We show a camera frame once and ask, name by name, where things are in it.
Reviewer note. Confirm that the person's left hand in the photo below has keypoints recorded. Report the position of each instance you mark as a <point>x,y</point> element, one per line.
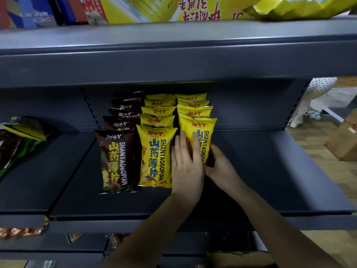
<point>187,175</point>

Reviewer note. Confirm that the person's right hand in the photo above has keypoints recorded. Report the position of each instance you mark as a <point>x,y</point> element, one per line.
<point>223,173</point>

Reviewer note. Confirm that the yellow snack packet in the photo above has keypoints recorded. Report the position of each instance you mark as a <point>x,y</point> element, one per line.
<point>154,161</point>
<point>193,103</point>
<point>159,103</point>
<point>154,120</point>
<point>199,126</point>
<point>160,96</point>
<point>195,112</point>
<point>159,111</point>
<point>192,97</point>

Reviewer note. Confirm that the dark blue metal shelf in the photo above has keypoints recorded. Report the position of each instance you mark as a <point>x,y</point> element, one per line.
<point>265,170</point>

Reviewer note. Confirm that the brown cardboard box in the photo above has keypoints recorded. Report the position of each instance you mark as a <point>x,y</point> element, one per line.
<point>240,259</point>

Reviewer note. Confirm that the person's left forearm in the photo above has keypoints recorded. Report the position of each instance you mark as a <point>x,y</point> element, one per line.
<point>145,237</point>

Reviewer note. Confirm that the person's right forearm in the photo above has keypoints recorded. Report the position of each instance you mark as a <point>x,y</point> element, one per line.
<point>279,228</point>

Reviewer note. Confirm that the clear plastic water bottle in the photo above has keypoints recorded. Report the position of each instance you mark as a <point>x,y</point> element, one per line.
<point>312,114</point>

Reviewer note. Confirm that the sealed brown shipping carton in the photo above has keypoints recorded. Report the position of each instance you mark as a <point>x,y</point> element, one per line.
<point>344,139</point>

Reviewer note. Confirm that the yellow red printed carton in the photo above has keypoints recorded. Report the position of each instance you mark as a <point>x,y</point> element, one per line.
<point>156,8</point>

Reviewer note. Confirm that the heap of green brown bags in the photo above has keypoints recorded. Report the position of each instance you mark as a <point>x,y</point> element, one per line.
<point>19,139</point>

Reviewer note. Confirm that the pile of red orange packets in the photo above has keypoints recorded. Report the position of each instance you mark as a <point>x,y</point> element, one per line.
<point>16,231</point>

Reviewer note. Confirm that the large yellow crisp bag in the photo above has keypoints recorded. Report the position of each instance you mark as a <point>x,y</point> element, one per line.
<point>301,8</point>

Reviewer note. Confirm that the blue printed drink carton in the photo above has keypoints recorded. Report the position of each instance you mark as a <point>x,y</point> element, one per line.
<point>71,9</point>
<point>28,12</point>

